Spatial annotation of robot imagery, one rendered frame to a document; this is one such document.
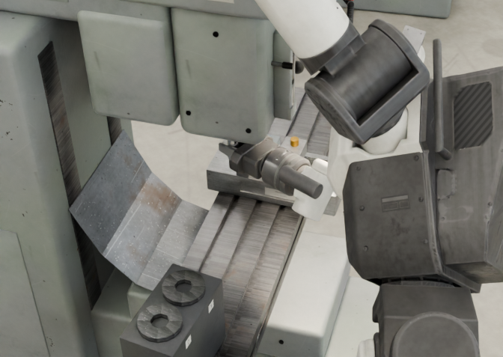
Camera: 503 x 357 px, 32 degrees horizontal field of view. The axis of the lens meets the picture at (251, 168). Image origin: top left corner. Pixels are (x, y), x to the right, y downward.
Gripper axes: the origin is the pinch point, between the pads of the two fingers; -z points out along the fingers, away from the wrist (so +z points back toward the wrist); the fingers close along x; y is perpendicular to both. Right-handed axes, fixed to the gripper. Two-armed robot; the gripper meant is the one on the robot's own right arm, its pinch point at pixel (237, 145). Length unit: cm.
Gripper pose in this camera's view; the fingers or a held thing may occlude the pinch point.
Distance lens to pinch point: 196.8
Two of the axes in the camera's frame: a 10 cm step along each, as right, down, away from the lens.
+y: 0.3, 7.7, 6.3
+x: -6.7, 4.9, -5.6
